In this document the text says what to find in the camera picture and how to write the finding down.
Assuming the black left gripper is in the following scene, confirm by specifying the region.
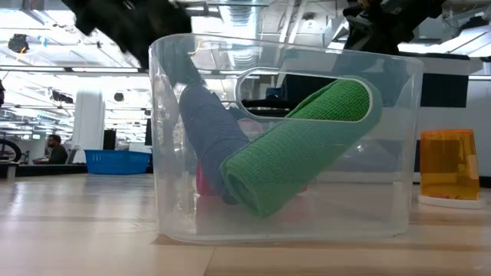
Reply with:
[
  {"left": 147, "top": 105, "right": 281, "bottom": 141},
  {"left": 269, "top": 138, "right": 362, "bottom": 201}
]
[{"left": 61, "top": 0, "right": 205, "bottom": 88}]

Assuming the blue bandage roll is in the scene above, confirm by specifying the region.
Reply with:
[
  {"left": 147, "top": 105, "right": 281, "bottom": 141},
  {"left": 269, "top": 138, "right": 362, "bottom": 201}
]
[{"left": 178, "top": 84, "right": 251, "bottom": 205}]

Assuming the red bandage roll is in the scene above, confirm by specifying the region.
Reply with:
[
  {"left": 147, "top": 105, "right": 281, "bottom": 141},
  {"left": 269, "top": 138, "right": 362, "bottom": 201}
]
[{"left": 195, "top": 117, "right": 310, "bottom": 197}]

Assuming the green bandage roll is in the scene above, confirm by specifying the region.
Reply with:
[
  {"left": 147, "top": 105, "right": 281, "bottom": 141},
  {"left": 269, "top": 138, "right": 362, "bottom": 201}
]
[{"left": 219, "top": 78, "right": 384, "bottom": 219}]

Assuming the orange pill bottle white cap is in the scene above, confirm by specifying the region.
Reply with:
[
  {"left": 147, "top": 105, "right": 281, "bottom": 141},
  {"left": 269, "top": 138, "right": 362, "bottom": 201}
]
[{"left": 417, "top": 129, "right": 486, "bottom": 210}]

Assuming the small blue plastic basket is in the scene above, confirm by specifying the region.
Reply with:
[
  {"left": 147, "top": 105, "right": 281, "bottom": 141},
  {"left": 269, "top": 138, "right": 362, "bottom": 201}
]
[{"left": 83, "top": 149, "right": 152, "bottom": 176}]

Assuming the clear plastic bin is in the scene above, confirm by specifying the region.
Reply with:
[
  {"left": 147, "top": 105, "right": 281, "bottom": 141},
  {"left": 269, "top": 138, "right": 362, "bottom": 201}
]
[{"left": 148, "top": 33, "right": 425, "bottom": 245}]

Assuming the white pillar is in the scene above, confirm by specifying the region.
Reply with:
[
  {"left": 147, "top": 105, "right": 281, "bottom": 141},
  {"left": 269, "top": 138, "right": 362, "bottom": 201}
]
[{"left": 71, "top": 90, "right": 107, "bottom": 164}]

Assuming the person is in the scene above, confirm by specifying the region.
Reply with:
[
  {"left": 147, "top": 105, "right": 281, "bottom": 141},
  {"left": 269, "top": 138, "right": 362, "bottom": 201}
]
[{"left": 32, "top": 133, "right": 69, "bottom": 165}]

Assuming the dark office desk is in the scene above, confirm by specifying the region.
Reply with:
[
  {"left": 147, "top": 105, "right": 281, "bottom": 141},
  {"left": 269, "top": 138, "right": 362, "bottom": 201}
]
[{"left": 0, "top": 163, "right": 88, "bottom": 179}]

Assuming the bicycle wheel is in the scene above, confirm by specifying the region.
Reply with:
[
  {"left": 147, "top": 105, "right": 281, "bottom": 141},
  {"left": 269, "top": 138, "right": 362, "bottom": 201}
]
[{"left": 0, "top": 138, "right": 23, "bottom": 163}]

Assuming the black wall screen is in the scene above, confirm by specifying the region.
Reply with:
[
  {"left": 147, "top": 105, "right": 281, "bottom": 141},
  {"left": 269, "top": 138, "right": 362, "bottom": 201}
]
[{"left": 420, "top": 72, "right": 470, "bottom": 108}]

